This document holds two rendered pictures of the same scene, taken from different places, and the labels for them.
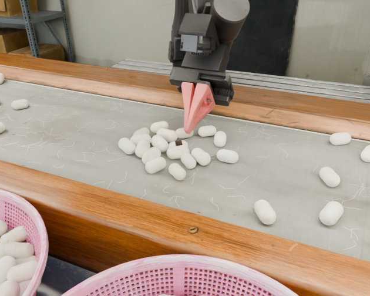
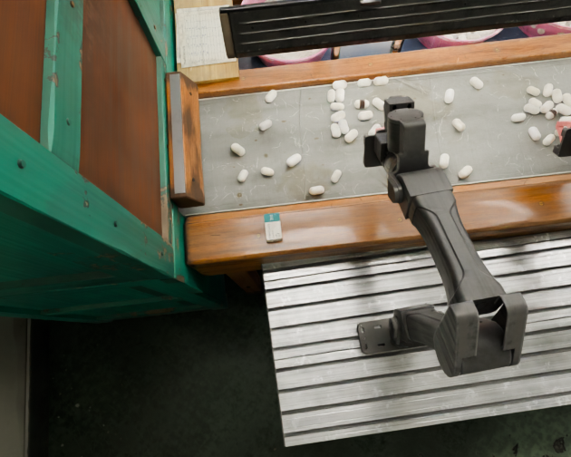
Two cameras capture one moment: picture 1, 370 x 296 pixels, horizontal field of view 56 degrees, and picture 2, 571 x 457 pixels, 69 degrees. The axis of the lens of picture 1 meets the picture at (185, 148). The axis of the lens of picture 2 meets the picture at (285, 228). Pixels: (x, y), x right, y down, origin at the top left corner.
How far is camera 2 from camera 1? 118 cm
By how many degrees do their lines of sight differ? 73
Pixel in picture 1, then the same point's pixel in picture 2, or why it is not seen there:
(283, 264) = (458, 50)
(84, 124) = not seen: outside the picture
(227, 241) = (481, 51)
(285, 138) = (498, 163)
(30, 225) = (558, 28)
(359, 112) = (465, 207)
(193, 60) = not seen: outside the picture
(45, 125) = not seen: outside the picture
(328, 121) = (480, 188)
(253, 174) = (496, 114)
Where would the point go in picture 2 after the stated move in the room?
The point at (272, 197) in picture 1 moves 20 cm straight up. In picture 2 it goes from (478, 101) to (520, 44)
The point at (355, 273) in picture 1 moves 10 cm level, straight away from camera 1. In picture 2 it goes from (434, 58) to (432, 94)
